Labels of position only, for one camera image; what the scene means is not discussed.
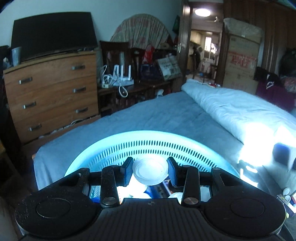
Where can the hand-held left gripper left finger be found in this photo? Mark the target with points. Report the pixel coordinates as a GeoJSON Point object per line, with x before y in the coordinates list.
{"type": "Point", "coordinates": [127, 171]}

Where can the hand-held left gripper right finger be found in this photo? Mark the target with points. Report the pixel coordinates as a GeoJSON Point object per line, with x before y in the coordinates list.
{"type": "Point", "coordinates": [172, 172]}

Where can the round clear bottle lid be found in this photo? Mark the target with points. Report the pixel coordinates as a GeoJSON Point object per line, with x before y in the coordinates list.
{"type": "Point", "coordinates": [150, 171]}

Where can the light blue plastic basket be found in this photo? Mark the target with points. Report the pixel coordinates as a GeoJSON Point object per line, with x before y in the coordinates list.
{"type": "Point", "coordinates": [150, 139]}

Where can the pile of clear plastic lids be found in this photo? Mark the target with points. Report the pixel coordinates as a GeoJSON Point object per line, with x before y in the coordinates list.
{"type": "Point", "coordinates": [286, 191]}

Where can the small white device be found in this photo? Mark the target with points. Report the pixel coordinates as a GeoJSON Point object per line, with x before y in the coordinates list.
{"type": "Point", "coordinates": [159, 92]}

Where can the low dark wooden table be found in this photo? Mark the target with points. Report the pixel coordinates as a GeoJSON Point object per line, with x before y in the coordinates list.
{"type": "Point", "coordinates": [148, 87]}

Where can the white power strip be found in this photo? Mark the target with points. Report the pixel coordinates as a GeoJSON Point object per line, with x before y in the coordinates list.
{"type": "Point", "coordinates": [105, 85]}

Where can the wooden dresser drawer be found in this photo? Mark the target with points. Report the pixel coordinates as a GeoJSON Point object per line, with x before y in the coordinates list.
{"type": "Point", "coordinates": [53, 97]}
{"type": "Point", "coordinates": [50, 75]}
{"type": "Point", "coordinates": [55, 118]}

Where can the white duvet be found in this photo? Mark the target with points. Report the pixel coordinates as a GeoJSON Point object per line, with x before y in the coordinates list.
{"type": "Point", "coordinates": [231, 104]}

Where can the white router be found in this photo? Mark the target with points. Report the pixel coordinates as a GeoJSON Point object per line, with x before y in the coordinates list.
{"type": "Point", "coordinates": [124, 81]}

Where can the printed paper bag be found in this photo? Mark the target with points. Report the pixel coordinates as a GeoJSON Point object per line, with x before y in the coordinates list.
{"type": "Point", "coordinates": [170, 67]}

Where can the wooden dresser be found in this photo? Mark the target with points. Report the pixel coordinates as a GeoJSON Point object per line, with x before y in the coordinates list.
{"type": "Point", "coordinates": [50, 92]}

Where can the dark blue blurred object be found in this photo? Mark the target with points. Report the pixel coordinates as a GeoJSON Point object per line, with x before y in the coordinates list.
{"type": "Point", "coordinates": [281, 155]}

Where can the red bag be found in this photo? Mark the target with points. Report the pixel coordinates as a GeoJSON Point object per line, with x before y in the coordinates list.
{"type": "Point", "coordinates": [149, 54]}

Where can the purple white box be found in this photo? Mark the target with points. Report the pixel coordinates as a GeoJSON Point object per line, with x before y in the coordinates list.
{"type": "Point", "coordinates": [289, 208]}

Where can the dark red garment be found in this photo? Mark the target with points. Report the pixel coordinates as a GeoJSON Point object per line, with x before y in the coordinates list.
{"type": "Point", "coordinates": [268, 95]}

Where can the large cardboard box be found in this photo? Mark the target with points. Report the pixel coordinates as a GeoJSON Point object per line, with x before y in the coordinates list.
{"type": "Point", "coordinates": [240, 62]}

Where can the black jacket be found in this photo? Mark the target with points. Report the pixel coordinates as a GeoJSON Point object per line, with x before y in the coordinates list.
{"type": "Point", "coordinates": [262, 73]}

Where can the dark wooden door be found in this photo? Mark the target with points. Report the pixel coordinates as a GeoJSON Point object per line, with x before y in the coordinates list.
{"type": "Point", "coordinates": [185, 34]}

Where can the pink pleated cloth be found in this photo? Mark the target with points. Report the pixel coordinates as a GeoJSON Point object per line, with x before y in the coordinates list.
{"type": "Point", "coordinates": [141, 27]}

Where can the floral cloth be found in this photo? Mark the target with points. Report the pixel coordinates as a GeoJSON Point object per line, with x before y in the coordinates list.
{"type": "Point", "coordinates": [290, 84]}

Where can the black flat television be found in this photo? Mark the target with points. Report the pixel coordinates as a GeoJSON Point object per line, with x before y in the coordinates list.
{"type": "Point", "coordinates": [53, 34]}

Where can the grey cup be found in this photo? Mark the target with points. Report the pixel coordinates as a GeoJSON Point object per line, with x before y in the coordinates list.
{"type": "Point", "coordinates": [16, 56]}

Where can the black bag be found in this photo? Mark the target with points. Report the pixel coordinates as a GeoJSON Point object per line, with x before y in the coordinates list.
{"type": "Point", "coordinates": [288, 62]}

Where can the plastic-wrapped bundle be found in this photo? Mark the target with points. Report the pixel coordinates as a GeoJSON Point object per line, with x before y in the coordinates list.
{"type": "Point", "coordinates": [242, 27]}

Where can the round ceiling light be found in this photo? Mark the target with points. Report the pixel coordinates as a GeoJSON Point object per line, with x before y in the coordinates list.
{"type": "Point", "coordinates": [202, 12]}

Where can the green wall hanging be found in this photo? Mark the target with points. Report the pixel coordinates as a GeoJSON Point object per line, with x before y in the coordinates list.
{"type": "Point", "coordinates": [176, 23]}

